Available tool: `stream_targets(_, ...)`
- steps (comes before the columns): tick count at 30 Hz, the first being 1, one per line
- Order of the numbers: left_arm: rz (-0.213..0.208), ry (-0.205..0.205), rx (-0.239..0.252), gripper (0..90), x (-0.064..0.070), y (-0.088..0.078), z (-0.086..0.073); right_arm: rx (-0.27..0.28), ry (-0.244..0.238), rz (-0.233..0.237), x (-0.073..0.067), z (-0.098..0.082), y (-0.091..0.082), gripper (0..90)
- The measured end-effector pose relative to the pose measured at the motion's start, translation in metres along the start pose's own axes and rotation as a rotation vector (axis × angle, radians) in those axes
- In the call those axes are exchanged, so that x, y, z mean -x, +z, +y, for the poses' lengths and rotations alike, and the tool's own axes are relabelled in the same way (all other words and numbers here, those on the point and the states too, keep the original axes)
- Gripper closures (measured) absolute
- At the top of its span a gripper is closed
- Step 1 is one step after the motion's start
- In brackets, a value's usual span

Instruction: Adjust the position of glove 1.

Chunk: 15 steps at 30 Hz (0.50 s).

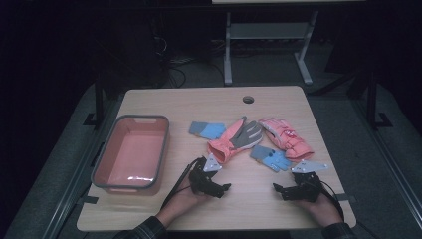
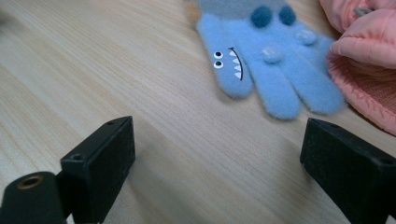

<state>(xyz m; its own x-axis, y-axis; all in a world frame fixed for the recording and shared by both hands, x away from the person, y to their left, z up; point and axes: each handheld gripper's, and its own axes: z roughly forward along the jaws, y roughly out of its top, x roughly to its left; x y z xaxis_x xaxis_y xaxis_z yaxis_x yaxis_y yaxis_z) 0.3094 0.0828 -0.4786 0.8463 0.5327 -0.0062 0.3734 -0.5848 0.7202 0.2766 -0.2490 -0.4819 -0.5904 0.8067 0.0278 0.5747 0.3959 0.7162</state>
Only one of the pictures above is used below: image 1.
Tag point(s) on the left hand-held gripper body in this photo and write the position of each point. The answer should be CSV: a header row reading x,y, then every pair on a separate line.
x,y
200,179

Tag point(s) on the pink storage basket grey rim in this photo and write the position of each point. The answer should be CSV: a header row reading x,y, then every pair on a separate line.
x,y
136,156

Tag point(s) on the pink ski glove grey palm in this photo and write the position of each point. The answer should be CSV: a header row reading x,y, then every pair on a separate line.
x,y
232,141

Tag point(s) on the grey tape strip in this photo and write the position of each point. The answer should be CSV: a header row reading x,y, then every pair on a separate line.
x,y
90,199
348,198

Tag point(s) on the person's left hand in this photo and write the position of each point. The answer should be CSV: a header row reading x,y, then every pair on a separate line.
x,y
179,207

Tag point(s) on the metal floor rail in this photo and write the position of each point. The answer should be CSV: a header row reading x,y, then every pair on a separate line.
x,y
391,166
73,186

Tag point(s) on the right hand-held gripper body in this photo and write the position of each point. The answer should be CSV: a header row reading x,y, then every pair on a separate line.
x,y
307,187

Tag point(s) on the pink ski glove red print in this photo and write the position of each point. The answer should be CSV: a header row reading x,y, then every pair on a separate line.
x,y
287,136

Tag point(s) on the black upright stand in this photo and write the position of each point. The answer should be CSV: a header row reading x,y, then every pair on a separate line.
x,y
98,99
372,99

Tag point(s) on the small blue grey knit glove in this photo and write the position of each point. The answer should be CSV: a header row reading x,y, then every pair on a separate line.
x,y
207,130
270,158

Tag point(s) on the grey metal stand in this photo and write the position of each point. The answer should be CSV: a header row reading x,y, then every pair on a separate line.
x,y
268,31

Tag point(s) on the person's right hand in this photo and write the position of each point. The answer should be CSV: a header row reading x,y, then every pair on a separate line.
x,y
323,210

